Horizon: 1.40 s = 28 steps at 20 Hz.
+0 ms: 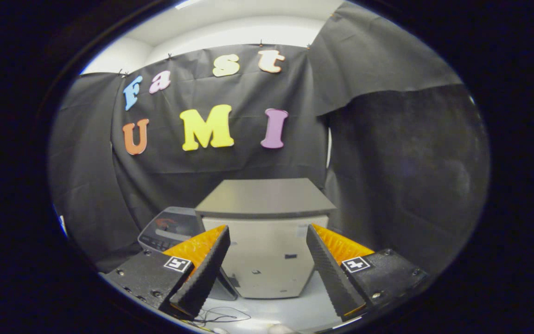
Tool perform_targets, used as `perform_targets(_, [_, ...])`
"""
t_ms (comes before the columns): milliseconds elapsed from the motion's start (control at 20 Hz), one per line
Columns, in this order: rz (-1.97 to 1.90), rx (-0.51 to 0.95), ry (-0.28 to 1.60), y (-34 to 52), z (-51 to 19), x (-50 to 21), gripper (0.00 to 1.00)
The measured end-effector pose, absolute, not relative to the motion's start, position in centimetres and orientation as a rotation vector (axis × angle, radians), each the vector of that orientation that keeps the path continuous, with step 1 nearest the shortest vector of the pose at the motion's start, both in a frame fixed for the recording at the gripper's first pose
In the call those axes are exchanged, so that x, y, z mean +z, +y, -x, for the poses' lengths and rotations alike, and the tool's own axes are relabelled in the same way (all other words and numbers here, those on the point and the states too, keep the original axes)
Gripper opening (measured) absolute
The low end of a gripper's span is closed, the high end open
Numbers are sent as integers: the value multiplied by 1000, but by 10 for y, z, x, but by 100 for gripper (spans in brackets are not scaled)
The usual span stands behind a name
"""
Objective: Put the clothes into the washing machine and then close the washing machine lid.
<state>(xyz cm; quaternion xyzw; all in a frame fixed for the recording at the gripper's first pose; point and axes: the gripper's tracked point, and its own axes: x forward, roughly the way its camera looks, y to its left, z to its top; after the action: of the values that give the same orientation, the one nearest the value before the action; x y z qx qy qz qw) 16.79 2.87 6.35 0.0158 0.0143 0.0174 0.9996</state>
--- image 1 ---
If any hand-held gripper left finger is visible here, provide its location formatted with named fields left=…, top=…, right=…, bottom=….
left=105, top=225, right=231, bottom=320

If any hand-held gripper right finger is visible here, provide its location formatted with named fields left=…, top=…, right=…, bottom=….
left=306, top=224, right=430, bottom=321

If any grey washing machine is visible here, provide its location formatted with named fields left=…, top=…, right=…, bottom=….
left=137, top=206, right=239, bottom=301

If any beige cabinet with grey top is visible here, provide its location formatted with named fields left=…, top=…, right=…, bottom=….
left=195, top=178, right=337, bottom=299

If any black backdrop cloth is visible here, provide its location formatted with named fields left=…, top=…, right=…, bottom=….
left=48, top=2, right=491, bottom=274

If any thin black cable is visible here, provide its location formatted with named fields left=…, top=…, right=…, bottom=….
left=193, top=306, right=252, bottom=328

